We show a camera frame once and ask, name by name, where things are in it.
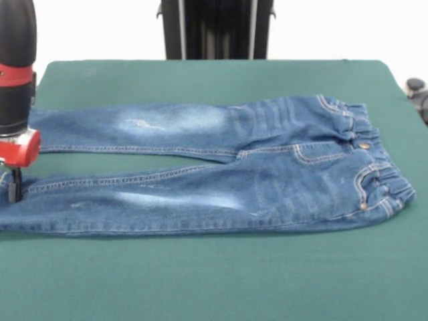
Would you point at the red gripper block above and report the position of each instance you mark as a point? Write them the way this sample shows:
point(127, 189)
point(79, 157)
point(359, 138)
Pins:
point(18, 152)

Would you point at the blue denim jeans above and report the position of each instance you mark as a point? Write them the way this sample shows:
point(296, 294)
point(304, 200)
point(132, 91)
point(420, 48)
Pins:
point(217, 187)

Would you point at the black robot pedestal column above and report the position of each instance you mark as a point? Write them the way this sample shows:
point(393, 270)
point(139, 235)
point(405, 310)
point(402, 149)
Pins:
point(217, 30)

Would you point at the dark green tablecloth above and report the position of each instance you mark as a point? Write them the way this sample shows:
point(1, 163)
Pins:
point(200, 284)

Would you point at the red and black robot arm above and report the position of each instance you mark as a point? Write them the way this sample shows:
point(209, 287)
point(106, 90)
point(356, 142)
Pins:
point(15, 67)

